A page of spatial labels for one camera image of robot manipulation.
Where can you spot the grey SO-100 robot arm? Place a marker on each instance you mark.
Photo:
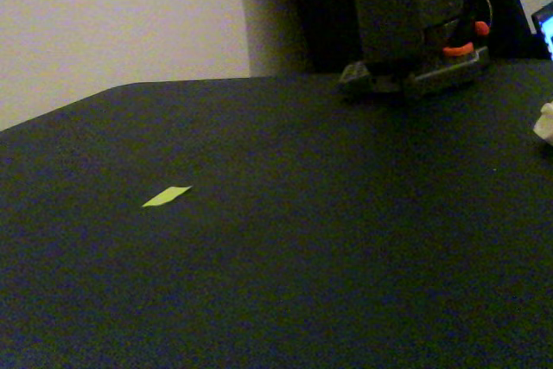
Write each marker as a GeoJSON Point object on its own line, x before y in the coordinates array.
{"type": "Point", "coordinates": [402, 10]}

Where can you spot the black table clamp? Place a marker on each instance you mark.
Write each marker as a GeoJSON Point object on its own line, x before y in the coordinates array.
{"type": "Point", "coordinates": [466, 27]}

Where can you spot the green tape marker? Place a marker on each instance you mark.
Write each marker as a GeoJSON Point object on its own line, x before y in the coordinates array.
{"type": "Point", "coordinates": [166, 196]}

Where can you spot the dark blue desk mat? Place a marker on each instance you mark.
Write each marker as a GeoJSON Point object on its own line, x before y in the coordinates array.
{"type": "Point", "coordinates": [276, 235]}

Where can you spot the white plastic printed part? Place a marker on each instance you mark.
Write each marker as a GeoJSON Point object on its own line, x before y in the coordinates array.
{"type": "Point", "coordinates": [545, 125]}

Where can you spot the laptop with lit screen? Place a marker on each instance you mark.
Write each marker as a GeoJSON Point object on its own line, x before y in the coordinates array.
{"type": "Point", "coordinates": [545, 27]}

